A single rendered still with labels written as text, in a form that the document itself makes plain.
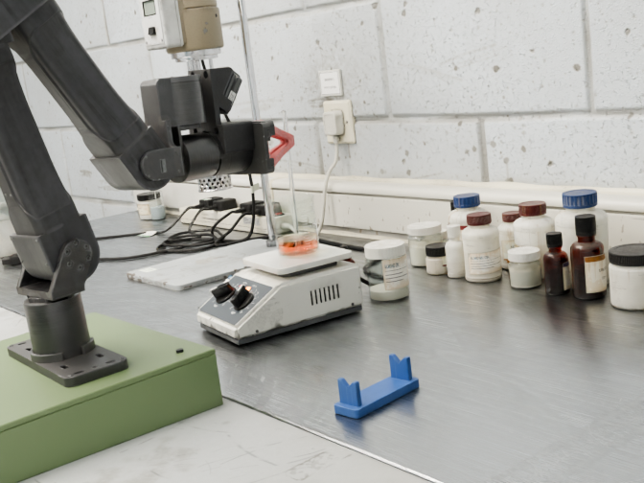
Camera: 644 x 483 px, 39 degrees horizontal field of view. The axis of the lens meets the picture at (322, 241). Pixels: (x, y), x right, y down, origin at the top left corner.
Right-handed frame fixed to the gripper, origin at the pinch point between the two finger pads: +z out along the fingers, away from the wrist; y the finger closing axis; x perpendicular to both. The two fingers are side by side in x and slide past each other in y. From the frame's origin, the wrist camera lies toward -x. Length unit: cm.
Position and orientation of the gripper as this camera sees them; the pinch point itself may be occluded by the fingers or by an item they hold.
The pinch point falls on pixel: (287, 141)
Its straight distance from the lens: 126.6
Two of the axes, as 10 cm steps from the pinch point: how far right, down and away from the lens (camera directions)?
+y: -7.3, -0.5, 6.8
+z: 6.7, -2.0, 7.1
